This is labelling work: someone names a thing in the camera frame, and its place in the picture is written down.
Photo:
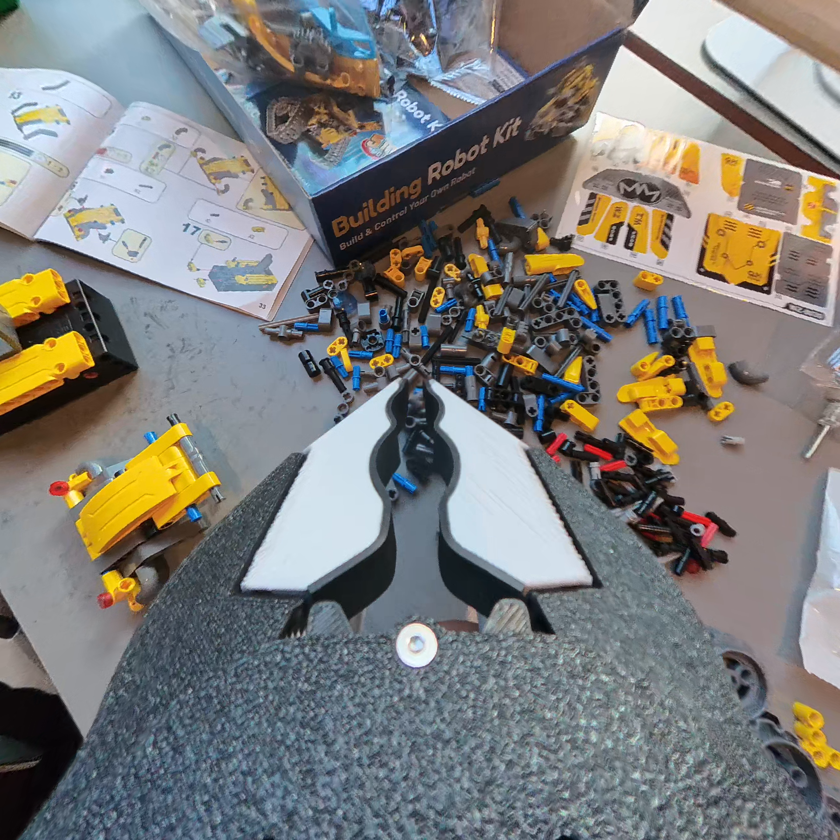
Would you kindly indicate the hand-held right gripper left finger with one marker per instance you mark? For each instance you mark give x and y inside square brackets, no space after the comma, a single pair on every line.
[328,512]

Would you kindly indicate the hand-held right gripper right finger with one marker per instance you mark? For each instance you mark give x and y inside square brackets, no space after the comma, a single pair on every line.
[512,512]

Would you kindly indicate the pile of building pieces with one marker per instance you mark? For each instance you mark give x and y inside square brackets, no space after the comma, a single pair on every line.
[525,341]

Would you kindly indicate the grey desk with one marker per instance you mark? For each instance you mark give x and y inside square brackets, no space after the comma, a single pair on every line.
[216,387]

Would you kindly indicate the yellow toy vehicle assembly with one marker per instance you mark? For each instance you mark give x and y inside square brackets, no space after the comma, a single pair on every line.
[138,492]

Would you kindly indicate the yellow connector piece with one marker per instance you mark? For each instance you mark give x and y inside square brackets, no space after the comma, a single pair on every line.
[648,280]

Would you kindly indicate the grey curved piece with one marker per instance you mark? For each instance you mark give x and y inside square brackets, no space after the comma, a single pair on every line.
[748,374]

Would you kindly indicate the black battery box yellow beams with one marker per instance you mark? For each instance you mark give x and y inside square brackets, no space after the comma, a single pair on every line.
[52,367]

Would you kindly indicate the white paper bag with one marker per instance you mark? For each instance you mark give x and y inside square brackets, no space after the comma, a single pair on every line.
[827,590]

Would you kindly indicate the small clear bag with axles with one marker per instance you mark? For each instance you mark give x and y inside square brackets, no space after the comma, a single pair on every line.
[823,367]

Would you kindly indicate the blue cardboard kit box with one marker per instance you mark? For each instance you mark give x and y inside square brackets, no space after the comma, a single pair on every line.
[446,170]

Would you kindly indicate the instruction booklet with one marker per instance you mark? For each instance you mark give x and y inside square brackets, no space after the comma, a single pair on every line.
[164,197]

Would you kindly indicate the yellow grey sticker sheet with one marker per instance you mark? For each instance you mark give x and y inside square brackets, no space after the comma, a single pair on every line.
[722,216]

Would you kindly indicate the clear bag blue yellow parts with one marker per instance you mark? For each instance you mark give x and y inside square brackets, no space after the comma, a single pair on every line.
[295,46]

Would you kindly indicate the clear plastic bag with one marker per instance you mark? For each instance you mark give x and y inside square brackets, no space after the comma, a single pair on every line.
[446,46]

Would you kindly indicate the white rounded tray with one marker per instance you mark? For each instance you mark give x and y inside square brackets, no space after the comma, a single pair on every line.
[774,72]

